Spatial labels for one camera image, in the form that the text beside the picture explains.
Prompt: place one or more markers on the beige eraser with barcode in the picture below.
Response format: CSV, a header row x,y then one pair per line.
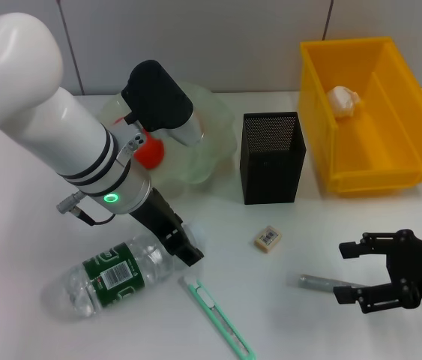
x,y
268,238

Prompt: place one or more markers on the green utility knife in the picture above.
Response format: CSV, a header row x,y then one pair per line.
x,y
218,315

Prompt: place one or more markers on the black mesh pen holder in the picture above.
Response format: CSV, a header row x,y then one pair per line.
x,y
270,176

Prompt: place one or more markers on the clear green-label water bottle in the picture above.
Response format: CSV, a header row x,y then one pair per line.
x,y
117,273

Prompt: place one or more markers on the silver glitter pen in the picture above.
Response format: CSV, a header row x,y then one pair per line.
x,y
315,282

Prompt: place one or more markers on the green glass fruit plate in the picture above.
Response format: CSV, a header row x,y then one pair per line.
x,y
210,150

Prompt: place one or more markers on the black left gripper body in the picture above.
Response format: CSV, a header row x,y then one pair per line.
x,y
156,213

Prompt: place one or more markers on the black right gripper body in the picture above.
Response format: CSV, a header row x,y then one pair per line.
x,y
420,266

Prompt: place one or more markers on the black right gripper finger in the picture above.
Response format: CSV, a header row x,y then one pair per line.
x,y
373,243
379,296

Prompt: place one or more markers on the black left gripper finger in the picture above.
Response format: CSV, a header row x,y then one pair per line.
x,y
188,253

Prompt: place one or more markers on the white paper ball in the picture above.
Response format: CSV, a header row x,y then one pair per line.
x,y
343,101

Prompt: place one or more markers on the orange fruit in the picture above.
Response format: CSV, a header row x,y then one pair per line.
x,y
152,153

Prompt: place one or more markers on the yellow plastic bin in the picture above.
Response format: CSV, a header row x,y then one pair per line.
x,y
375,157

